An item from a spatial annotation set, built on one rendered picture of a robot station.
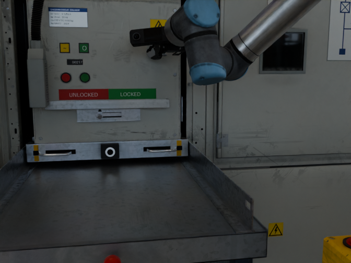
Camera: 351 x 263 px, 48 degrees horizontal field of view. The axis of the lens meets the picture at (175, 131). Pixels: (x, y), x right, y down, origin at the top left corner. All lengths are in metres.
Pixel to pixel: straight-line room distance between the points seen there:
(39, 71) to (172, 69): 0.43
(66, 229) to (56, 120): 0.58
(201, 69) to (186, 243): 0.43
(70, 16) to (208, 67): 0.54
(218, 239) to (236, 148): 0.71
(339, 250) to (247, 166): 0.90
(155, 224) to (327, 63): 0.99
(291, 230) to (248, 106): 0.53
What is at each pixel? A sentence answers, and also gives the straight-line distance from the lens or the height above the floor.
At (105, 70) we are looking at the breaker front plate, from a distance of 1.34.
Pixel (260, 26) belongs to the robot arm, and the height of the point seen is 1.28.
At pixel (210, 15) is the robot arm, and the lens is 1.03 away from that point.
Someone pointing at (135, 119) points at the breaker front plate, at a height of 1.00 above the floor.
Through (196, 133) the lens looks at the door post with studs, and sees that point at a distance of 1.44.
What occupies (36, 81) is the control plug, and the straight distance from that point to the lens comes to 1.24.
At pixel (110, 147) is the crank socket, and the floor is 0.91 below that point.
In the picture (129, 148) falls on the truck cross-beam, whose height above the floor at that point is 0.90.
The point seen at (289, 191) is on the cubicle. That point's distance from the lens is 1.60.
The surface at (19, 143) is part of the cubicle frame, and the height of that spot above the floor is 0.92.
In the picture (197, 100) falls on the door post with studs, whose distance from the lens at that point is 1.43.
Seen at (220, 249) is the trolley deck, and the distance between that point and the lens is 0.82.
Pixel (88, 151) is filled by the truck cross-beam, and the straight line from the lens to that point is 1.36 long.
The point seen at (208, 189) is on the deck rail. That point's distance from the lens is 1.07.
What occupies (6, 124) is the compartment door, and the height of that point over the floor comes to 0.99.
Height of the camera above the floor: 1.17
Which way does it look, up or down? 9 degrees down
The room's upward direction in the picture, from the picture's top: straight up
